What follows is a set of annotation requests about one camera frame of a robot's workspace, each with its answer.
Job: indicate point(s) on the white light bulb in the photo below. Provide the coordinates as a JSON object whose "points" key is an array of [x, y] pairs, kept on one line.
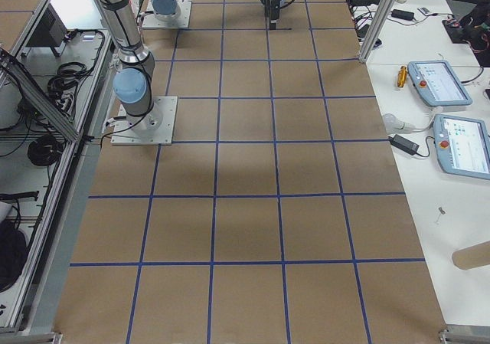
{"points": [[393, 125]]}

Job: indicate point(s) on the black power adapter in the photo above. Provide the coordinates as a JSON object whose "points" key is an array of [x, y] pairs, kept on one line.
{"points": [[404, 144]]}

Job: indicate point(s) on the far teach pendant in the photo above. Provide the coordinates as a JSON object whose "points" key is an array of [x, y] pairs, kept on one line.
{"points": [[437, 84]]}

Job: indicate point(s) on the yellow brass tool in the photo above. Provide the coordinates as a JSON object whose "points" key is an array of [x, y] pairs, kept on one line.
{"points": [[401, 76]]}

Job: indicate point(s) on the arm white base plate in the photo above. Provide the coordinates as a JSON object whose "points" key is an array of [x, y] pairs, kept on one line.
{"points": [[156, 128], [179, 20]]}

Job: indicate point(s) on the aluminium frame post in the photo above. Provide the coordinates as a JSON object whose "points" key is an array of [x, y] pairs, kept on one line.
{"points": [[374, 30]]}

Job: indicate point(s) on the near teach pendant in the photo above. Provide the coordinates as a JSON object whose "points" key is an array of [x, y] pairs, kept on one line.
{"points": [[462, 146]]}

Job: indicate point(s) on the cardboard tube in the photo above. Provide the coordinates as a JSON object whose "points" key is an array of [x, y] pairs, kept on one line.
{"points": [[472, 257]]}

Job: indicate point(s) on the teach pendant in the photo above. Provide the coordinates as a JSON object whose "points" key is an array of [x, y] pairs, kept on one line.
{"points": [[462, 146], [437, 84]]}

